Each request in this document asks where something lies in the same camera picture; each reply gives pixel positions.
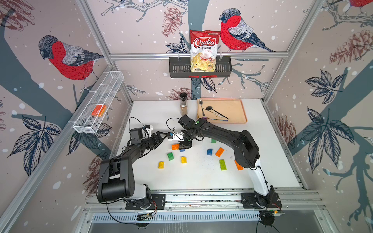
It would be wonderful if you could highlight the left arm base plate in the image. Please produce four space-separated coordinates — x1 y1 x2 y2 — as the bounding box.
125 194 166 211

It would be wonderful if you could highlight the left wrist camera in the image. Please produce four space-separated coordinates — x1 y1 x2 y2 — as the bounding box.
128 124 153 145

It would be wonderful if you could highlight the beige tray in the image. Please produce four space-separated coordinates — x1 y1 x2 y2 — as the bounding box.
197 98 247 124

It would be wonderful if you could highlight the Chuba cassava chips bag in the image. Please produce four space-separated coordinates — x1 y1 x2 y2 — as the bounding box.
190 30 220 72

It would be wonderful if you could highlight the orange flat brick right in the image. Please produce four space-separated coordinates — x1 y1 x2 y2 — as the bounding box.
235 160 244 171

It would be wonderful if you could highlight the yellow brick left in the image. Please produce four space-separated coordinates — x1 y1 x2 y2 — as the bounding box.
158 161 164 169

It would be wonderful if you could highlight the orange block in wire basket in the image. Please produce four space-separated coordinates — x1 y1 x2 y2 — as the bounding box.
91 105 107 117

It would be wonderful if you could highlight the purple spoon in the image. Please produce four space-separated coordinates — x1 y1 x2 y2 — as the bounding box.
202 116 229 122

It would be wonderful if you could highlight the glass spice shaker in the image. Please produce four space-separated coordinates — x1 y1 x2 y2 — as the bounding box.
179 92 188 116

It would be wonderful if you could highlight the small grey spoon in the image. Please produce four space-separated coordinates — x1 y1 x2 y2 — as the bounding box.
199 101 205 116

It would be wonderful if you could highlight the black spoon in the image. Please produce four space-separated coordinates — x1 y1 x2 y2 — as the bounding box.
206 106 229 120

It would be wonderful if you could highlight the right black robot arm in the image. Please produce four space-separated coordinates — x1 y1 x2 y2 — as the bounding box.
178 115 282 209

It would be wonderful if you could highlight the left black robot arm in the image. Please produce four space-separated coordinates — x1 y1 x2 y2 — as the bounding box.
96 128 167 209

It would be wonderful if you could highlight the white wire wall basket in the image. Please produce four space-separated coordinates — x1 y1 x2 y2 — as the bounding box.
73 71 124 134

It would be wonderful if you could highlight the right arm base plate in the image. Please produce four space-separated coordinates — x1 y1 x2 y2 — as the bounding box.
241 192 282 209

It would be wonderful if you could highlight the black wall basket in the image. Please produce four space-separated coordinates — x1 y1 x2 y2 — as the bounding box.
169 56 232 78

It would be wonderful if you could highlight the lime green flat brick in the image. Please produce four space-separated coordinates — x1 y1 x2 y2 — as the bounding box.
219 159 227 171

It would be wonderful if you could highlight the orange brick centre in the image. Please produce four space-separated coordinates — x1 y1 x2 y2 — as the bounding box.
215 147 225 157

